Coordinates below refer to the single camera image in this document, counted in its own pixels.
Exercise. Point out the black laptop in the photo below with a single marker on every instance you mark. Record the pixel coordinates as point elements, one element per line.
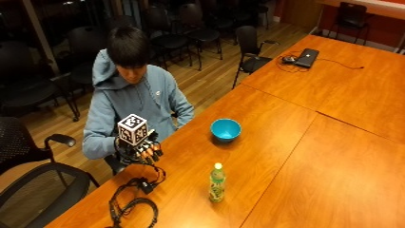
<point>307,57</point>

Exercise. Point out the the person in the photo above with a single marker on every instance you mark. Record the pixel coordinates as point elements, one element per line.
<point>127,95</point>

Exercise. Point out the black chair with armrest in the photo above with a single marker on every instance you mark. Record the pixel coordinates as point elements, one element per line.
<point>248,47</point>
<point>16,142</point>

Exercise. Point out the black mesh office chair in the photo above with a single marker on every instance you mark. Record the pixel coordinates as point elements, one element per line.
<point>38,196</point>

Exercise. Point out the small black adapter box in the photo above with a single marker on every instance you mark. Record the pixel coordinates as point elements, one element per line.
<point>147,187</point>

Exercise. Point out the white marker cube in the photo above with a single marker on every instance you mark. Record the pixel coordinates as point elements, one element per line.
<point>132,128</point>

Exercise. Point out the black stacking chair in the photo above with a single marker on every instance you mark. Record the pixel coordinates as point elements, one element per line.
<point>167,34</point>
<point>87,44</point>
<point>26,85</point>
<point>198,25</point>
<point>351,15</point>

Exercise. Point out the blue bowl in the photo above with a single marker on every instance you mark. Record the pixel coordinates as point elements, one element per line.
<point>225,129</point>

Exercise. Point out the green drink bottle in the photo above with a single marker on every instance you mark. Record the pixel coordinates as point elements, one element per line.
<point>216,185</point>

